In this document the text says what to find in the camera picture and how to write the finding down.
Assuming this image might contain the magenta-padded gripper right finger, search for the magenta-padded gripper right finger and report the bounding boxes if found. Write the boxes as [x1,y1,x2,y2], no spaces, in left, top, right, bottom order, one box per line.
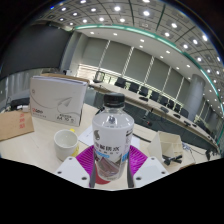
[125,144,170,189]

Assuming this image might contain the long curved conference desk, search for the long curved conference desk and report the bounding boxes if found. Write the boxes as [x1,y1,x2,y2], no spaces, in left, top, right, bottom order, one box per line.
[88,81,221,151]

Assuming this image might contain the white printed paper sheet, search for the white printed paper sheet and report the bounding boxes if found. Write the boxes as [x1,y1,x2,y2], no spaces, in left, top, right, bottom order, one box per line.
[78,124,142,150]

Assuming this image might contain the recessed ceiling lights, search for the recessed ceiling lights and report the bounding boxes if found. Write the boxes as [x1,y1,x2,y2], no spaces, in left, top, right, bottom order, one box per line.
[46,0,224,84]

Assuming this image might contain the brown paper envelope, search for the brown paper envelope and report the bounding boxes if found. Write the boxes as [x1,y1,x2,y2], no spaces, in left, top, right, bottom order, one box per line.
[0,109,35,143]

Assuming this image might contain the black marker pen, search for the black marker pen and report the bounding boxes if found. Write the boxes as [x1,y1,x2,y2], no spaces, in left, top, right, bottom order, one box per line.
[162,154,184,166]

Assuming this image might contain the white ceramic cup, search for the white ceramic cup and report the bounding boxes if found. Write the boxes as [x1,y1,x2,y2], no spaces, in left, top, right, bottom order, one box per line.
[53,128,80,163]

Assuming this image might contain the clear black-capped water bottle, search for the clear black-capped water bottle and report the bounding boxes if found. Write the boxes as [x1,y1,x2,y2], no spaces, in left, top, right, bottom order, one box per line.
[91,92,135,182]

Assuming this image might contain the open beige cardboard box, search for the open beige cardboard box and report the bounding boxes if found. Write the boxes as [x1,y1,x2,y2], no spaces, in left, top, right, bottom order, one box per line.
[147,130,185,167]

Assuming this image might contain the white copy paper carton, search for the white copy paper carton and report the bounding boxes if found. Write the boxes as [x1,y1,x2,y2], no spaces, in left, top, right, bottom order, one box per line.
[29,75,89,128]

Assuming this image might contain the black power adapter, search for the black power adapter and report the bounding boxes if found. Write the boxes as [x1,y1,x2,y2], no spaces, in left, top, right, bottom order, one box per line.
[9,96,31,111]

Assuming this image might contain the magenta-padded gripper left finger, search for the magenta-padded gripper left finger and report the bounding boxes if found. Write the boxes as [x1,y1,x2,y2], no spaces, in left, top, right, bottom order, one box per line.
[54,144,98,188]

